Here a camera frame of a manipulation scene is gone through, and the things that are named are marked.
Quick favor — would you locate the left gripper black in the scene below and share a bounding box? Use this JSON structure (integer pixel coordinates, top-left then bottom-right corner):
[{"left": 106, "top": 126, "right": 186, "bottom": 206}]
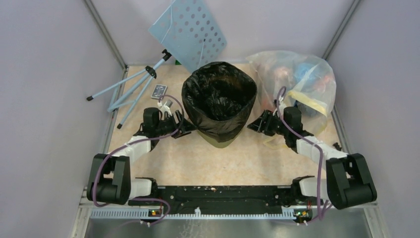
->
[{"left": 155, "top": 110, "right": 198, "bottom": 138}]

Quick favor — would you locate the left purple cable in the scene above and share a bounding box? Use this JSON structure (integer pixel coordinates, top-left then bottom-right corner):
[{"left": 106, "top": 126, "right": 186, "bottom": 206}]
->
[{"left": 92, "top": 94, "right": 185, "bottom": 226}]

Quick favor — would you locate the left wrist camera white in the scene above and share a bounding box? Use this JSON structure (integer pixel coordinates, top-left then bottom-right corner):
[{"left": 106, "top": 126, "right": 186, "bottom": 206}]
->
[{"left": 157, "top": 100, "right": 173, "bottom": 116}]

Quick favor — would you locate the yellow translucent trash bag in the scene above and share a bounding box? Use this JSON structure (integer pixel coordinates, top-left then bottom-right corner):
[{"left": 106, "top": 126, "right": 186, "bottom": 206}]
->
[{"left": 263, "top": 89, "right": 329, "bottom": 150}]

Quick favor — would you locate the light blue tripod stand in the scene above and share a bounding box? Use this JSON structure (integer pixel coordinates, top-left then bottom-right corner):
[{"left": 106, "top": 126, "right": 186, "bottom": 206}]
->
[{"left": 86, "top": 49, "right": 172, "bottom": 129}]

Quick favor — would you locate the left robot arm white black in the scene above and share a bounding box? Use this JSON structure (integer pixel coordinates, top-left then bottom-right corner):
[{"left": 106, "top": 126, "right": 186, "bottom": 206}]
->
[{"left": 86, "top": 107, "right": 196, "bottom": 207}]

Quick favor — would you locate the black trash bag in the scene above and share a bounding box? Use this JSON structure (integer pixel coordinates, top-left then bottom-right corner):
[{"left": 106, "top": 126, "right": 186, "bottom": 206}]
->
[{"left": 181, "top": 61, "right": 258, "bottom": 143}]

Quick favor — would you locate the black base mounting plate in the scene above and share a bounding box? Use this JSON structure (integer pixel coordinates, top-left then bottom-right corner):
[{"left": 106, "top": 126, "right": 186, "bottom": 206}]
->
[{"left": 128, "top": 185, "right": 316, "bottom": 215}]

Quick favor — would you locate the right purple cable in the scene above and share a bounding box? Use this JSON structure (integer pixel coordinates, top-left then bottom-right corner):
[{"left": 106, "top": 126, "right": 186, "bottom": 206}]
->
[{"left": 275, "top": 86, "right": 334, "bottom": 226}]

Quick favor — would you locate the deck of playing cards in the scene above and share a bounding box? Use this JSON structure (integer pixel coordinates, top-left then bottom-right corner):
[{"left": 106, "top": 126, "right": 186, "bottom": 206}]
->
[{"left": 151, "top": 84, "right": 168, "bottom": 100}]

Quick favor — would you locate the clear trash bag with waste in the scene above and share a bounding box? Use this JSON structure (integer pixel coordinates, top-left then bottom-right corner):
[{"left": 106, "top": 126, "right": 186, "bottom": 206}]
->
[{"left": 247, "top": 50, "right": 336, "bottom": 115}]

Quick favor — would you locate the green mesh trash bin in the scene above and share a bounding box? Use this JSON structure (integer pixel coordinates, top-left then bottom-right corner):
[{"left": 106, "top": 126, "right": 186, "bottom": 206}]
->
[{"left": 198, "top": 130, "right": 243, "bottom": 149}]

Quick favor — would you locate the light blue perforated board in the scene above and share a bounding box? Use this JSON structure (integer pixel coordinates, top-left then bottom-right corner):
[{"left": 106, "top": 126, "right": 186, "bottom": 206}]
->
[{"left": 149, "top": 0, "right": 227, "bottom": 72}]

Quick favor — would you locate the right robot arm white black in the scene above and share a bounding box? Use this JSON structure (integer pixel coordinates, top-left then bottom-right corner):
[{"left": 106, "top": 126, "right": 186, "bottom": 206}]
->
[{"left": 247, "top": 107, "right": 377, "bottom": 210}]

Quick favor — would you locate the purple cable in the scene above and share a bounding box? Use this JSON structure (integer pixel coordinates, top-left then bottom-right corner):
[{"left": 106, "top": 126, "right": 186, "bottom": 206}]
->
[
  {"left": 92, "top": 94, "right": 185, "bottom": 226},
  {"left": 275, "top": 86, "right": 334, "bottom": 226}
]

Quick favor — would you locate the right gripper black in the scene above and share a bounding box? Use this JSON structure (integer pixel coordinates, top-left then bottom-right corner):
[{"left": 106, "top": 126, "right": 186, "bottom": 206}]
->
[{"left": 247, "top": 109, "right": 289, "bottom": 136}]

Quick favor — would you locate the grey slotted cable duct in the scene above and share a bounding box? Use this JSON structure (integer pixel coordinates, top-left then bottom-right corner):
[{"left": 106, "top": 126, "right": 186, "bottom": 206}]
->
[{"left": 90, "top": 208, "right": 296, "bottom": 220}]

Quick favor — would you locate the small black clip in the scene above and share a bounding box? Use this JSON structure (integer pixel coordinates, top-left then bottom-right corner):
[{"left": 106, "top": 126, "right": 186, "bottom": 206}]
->
[{"left": 332, "top": 142, "right": 342, "bottom": 151}]

